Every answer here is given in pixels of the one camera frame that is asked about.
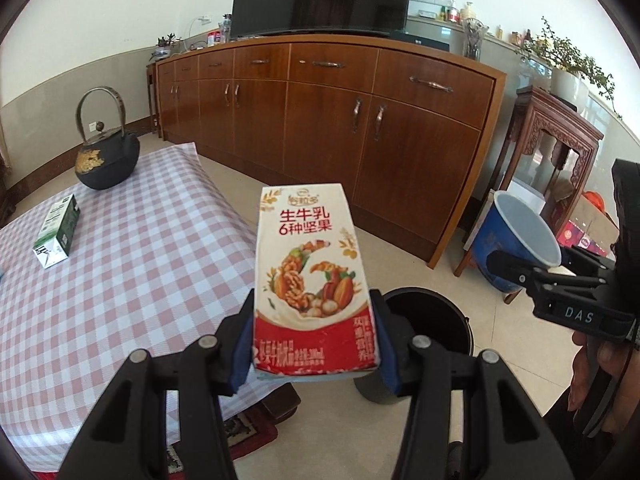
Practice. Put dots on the black set-top box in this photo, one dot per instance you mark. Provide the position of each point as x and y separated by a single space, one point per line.
425 40

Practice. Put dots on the cream bottle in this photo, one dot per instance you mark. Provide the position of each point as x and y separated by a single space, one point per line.
467 11

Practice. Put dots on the purple box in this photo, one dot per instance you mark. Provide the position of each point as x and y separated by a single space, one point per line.
582 240

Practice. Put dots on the red can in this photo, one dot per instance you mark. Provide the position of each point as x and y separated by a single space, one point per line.
453 14

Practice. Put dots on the small red white box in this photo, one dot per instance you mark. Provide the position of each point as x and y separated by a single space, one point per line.
213 39

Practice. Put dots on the red white drink carton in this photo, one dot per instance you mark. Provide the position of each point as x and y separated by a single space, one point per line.
310 270

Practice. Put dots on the red patterned rug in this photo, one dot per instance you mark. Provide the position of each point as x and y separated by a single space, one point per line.
240 430

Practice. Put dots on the white wall socket with plug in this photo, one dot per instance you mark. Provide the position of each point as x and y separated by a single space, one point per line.
202 20

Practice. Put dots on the person's dark clothing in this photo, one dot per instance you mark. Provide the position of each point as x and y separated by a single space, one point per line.
600 450

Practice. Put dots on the small plant in porcelain pot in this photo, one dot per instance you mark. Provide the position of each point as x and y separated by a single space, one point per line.
165 47

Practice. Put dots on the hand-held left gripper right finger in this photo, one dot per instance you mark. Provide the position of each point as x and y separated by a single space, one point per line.
392 362

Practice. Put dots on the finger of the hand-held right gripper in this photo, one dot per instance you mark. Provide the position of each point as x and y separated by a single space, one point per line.
585 260
515 267

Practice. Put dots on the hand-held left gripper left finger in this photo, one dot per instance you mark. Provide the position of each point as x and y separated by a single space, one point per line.
244 355

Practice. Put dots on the clear bottle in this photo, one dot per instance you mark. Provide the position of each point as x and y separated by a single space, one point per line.
225 27

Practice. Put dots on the clear glass vase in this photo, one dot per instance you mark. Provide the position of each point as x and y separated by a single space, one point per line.
474 37

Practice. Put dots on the black cast iron teapot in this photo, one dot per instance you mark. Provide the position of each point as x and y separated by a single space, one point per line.
105 160

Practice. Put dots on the carved wooden plant stand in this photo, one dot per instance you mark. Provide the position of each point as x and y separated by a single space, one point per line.
550 125

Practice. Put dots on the pink checked tablecloth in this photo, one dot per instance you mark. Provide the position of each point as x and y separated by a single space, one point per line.
125 285

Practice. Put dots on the potted green plant white pot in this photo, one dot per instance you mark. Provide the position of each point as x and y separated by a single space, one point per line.
567 85

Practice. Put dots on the black trash bin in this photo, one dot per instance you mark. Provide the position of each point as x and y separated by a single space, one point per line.
430 320

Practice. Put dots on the wooden table base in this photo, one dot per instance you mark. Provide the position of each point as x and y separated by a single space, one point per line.
270 400

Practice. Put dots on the person's right hand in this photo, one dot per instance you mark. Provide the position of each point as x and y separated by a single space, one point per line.
585 365

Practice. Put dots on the small dark wooden side table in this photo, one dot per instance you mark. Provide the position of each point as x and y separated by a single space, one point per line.
152 95

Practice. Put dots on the plain blue paper cup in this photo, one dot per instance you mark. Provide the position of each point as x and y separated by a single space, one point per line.
492 245

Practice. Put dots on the long wooden sideboard cabinet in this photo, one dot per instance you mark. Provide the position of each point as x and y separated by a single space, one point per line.
415 160

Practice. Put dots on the green white milk carton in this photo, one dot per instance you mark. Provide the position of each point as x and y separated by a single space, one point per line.
60 225

